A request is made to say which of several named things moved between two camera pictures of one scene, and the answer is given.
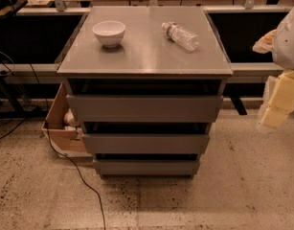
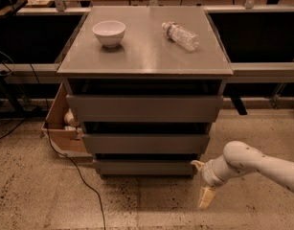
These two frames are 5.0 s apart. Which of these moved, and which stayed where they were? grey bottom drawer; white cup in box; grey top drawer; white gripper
Moved: white gripper
Stayed: white cup in box; grey top drawer; grey bottom drawer
